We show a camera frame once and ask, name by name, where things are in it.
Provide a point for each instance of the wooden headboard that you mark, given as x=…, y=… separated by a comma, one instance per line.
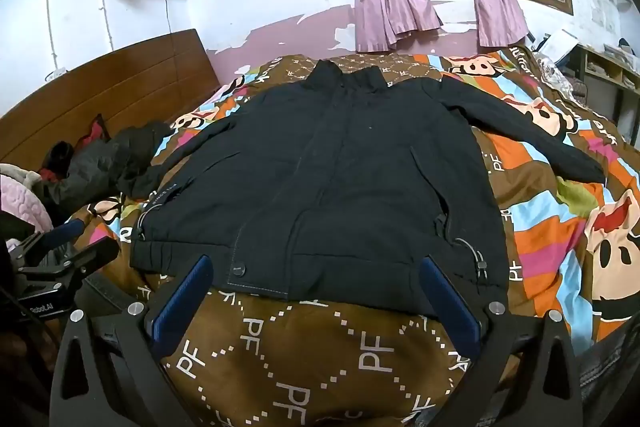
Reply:
x=100, y=97

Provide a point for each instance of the black jacket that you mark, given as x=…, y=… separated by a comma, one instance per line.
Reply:
x=345, y=187

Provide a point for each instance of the printed cartoon blanket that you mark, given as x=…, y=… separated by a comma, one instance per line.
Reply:
x=325, y=357

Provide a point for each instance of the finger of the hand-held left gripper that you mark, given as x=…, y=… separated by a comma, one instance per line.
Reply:
x=92, y=253
x=62, y=231

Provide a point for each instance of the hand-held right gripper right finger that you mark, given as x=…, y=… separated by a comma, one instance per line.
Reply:
x=447, y=307

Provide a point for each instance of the pile of dark clothes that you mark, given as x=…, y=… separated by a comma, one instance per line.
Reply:
x=100, y=162

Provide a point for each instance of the pink fluffy cushion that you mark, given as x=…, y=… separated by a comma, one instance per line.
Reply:
x=20, y=199

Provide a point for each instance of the person's dark clothing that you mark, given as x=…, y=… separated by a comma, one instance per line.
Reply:
x=612, y=382

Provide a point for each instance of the clear plastic bag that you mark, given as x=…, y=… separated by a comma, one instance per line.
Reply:
x=557, y=79

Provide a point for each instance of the wooden shelf unit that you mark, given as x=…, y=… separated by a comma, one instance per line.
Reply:
x=605, y=72

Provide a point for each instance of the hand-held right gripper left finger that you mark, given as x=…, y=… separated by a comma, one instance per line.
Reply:
x=182, y=302

